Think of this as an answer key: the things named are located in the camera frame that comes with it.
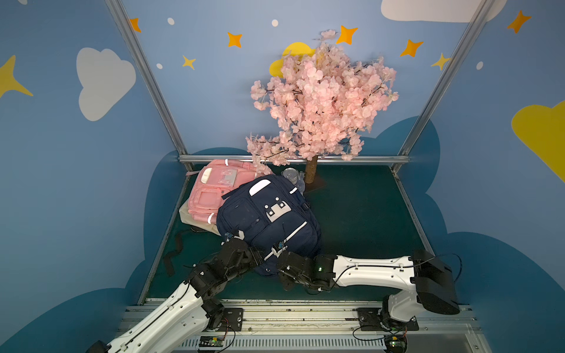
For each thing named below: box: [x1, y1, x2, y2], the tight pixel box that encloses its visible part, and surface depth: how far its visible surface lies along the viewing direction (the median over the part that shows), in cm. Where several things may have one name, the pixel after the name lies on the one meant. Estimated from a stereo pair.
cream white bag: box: [178, 197, 222, 237], surface depth 97 cm
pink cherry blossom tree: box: [245, 30, 399, 184], surface depth 76 cm
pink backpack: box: [188, 159, 258, 224], surface depth 106 cm
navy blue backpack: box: [216, 175, 322, 277], surface depth 92 cm
